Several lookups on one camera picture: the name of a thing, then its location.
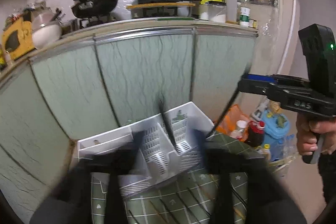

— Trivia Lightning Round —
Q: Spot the light wooden chopstick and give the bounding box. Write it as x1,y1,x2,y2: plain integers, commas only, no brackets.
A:
234,207,245,221

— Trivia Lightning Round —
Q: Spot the dark brown wooden chopstick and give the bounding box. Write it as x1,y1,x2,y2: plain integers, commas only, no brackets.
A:
202,186,216,202

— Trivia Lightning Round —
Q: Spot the person's right hand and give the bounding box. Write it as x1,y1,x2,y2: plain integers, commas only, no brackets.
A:
296,114,335,156

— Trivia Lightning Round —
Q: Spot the blue plastic toy container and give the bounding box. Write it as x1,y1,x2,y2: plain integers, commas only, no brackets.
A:
261,110,290,161

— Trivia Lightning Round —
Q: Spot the red-cap sauce bottle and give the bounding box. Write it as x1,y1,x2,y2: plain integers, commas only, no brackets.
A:
244,121,265,147

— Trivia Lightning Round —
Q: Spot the green-label white bottle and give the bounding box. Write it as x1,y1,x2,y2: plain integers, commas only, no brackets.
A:
239,0,251,27

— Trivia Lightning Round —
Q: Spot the green checked tablecloth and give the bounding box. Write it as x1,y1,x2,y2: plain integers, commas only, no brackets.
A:
91,133,256,223

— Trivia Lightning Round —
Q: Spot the white squeeze bottle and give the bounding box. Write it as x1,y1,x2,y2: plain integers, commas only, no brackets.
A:
226,0,238,24

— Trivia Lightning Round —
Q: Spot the white plastic utensil holder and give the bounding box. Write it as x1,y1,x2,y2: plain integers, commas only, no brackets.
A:
77,102,214,198

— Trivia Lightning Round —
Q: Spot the white rice cooker pot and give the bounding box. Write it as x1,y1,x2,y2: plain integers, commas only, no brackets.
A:
32,11,62,50

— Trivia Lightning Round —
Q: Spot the yellow microwave oven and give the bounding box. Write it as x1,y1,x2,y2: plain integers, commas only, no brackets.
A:
2,17,35,60

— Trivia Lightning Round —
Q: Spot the black wok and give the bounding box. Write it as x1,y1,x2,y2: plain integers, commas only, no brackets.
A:
71,0,118,19

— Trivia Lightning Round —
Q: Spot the white pipe on wall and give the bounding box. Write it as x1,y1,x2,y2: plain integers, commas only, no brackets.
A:
277,0,297,74

